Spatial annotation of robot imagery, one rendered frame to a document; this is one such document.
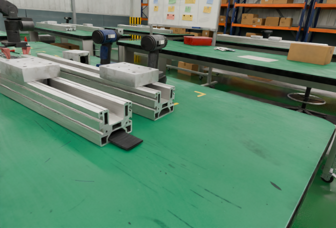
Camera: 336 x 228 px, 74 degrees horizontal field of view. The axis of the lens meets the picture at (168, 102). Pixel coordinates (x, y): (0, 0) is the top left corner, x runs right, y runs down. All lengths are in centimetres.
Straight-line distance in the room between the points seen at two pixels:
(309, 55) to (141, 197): 210
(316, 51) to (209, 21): 180
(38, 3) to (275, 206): 1273
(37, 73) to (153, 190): 51
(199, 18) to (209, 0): 29
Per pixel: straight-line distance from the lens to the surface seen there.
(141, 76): 67
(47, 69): 78
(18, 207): 43
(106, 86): 76
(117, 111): 56
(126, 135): 55
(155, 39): 88
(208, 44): 303
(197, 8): 379
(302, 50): 235
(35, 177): 48
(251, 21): 1072
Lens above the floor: 105
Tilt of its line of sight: 20 degrees down
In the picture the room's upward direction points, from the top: 4 degrees clockwise
